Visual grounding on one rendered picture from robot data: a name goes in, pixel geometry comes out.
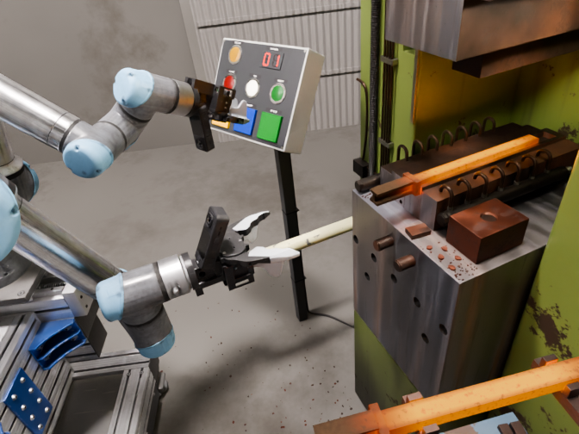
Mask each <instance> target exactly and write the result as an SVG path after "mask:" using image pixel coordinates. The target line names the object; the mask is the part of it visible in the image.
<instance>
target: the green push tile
mask: <svg viewBox="0 0 579 434"><path fill-rule="evenodd" d="M282 121H283V117H282V116H279V115H273V114H270V113H266V112H262V115H261V119H260V123H259V127H258V134H257V138H260V139H262V140H268V141H270V142H273V143H277V140H278V136H279V132H280V128H281V125H282Z"/></svg>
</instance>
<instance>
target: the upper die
mask: <svg viewBox="0 0 579 434"><path fill-rule="evenodd" d="M576 29H579V0H493V1H485V0H387V1H386V26H385V40H389V41H393V42H395V43H398V44H401V45H404V46H406V47H412V48H414V49H417V50H420V51H422V52H425V53H430V54H433V55H436V56H439V57H441V58H445V59H449V60H452V61H455V62H457V61H460V60H463V59H469V58H473V57H476V56H479V55H483V54H486V53H492V52H495V51H499V50H501V49H505V48H509V47H514V46H518V45H521V44H524V43H527V42H531V41H535V40H540V39H544V38H547V37H550V36H553V35H557V34H562V33H566V32H569V31H573V30H576Z"/></svg>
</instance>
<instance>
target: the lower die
mask: <svg viewBox="0 0 579 434"><path fill-rule="evenodd" d="M491 131H492V129H490V130H488V131H485V132H482V136H480V137H479V136H478V134H475V135H472V136H470V137H468V139H467V141H464V139H460V140H457V141H454V142H453V146H450V143H449V144H446V145H443V146H439V150H438V151H435V148H433V149H431V150H428V151H425V152H424V155H423V156H421V155H420V153H418V154H415V155H413V156H410V157H408V161H405V158H403V159H400V160H397V161H395V162H393V163H390V164H386V165H383V166H381V174H380V185H381V184H384V183H388V182H391V181H394V180H396V179H398V178H401V177H403V173H406V172H409V173H410V174H412V175H415V174H418V173H420V172H422V171H427V170H430V169H432V168H435V167H437V166H440V165H442V164H447V163H450V162H451V161H454V160H457V159H460V158H464V157H467V156H469V155H471V154H474V153H477V152H481V151H484V150H486V149H489V148H491V147H494V146H498V145H501V144H503V143H506V142H508V141H511V140H516V139H518V138H520V137H523V136H526V135H528V134H530V135H534V134H536V133H541V132H544V131H545V132H547V133H550V134H553V135H555V136H556V137H553V138H551V139H547V140H544V141H541V142H539V143H537V144H534V145H531V146H528V147H525V148H522V149H519V150H518V151H515V152H510V153H508V154H506V155H503V156H500V157H498V158H494V159H491V160H489V161H486V162H484V163H481V164H477V165H475V166H472V167H470V168H467V169H464V170H461V171H458V172H455V173H453V174H450V175H448V176H445V177H441V178H439V179H436V180H433V181H431V182H429V183H424V184H422V185H421V186H420V194H419V195H417V196H414V195H413V194H411V195H406V196H404V197H402V198H399V199H396V200H395V201H396V202H397V203H398V204H400V205H401V206H402V207H404V208H405V209H406V210H407V211H409V213H411V214H412V215H413V216H415V217H416V218H417V219H418V220H420V221H421V222H422V223H425V224H426V225H427V226H428V227H429V228H430V229H431V230H433V231H436V230H438V229H440V228H442V227H444V226H440V225H439V223H438V222H437V215H438V213H441V212H444V211H445V210H447V207H448V206H449V200H450V194H449V192H448V190H447V189H443V192H439V187H440V186H441V185H443V184H446V185H448V186H450V187H451V189H452V190H453V193H454V199H453V205H452V206H453V207H456V206H459V205H461V204H464V200H465V199H466V195H467V186H466V184H465V183H464V182H461V183H460V185H459V186H457V185H456V183H457V180H458V179H459V178H465V179H467V180H468V181H469V182H470V185H471V195H470V200H471V201H472V200H475V199H476V198H479V197H481V195H482V192H483V187H484V179H483V178H482V177H481V176H477V179H473V176H474V174H475V173H476V172H478V171H480V172H482V173H484V174H485V175H486V176H487V178H488V180H489V186H488V190H487V194H490V193H492V192H495V191H497V189H498V187H499V185H500V181H501V173H500V172H499V171H498V170H494V171H493V173H489V170H490V168H491V167H493V166H495V165H497V166H500V167H501V168H502V169H503V170H504V171H505V175H506V176H505V181H504V184H503V187H504V188H506V187H507V186H510V185H512V184H514V180H515V178H516V175H517V167H516V165H515V164H510V165H509V167H505V165H506V162H507V161H508V160H515V161H517V162H518V163H519V164H520V166H521V174H520V180H519V181H520V182H521V181H523V180H526V179H528V178H529V175H530V174H531V172H532V167H533V162H532V160H531V159H530V158H526V159H525V161H524V162H521V161H520V160H521V158H522V156H524V155H526V154H531V155H533V156H534V157H535V158H536V159H537V163H538V164H537V168H536V171H535V174H534V175H535V176H537V175H538V174H541V173H544V170H545V168H546V165H547V162H548V155H547V154H546V153H545V152H541V153H540V154H539V156H536V152H537V151H538V150H539V149H542V148H544V149H547V150H549V151H550V152H551V154H552V162H551V167H550V169H551V170H552V169H554V168H557V167H559V166H564V167H566V166H571V165H573V164H574V163H575V161H576V156H577V153H578V151H579V144H577V143H575V142H573V141H570V140H568V139H565V137H566V135H564V134H561V133H558V132H556V131H553V130H551V129H549V128H544V129H541V130H540V129H538V128H536V127H533V126H530V125H525V126H521V125H518V124H516V123H514V122H511V123H508V124H506V125H503V126H500V127H496V128H495V131H494V132H491ZM400 200H402V204H401V203H400Z"/></svg>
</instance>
